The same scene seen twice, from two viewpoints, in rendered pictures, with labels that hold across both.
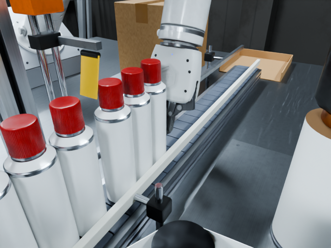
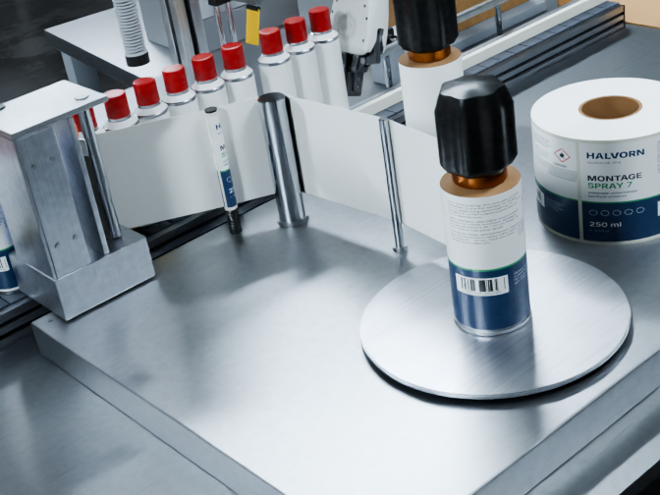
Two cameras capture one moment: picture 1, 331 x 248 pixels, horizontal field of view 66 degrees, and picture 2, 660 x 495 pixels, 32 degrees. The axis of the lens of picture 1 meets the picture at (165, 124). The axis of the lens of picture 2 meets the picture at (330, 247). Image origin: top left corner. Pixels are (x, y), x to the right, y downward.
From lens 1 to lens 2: 1.46 m
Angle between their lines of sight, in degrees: 20
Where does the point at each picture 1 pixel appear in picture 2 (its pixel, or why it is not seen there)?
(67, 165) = (232, 94)
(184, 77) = (362, 26)
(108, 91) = (266, 38)
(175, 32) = not seen: outside the picture
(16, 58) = (196, 13)
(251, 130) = (519, 106)
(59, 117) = (227, 56)
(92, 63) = (254, 15)
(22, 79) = (200, 31)
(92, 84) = (254, 33)
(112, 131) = (271, 74)
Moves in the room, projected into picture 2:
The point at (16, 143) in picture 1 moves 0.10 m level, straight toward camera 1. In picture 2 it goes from (200, 70) to (214, 90)
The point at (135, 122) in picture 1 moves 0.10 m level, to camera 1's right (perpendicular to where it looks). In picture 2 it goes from (298, 70) to (358, 69)
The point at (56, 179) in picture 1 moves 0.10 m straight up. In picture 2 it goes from (223, 101) to (210, 36)
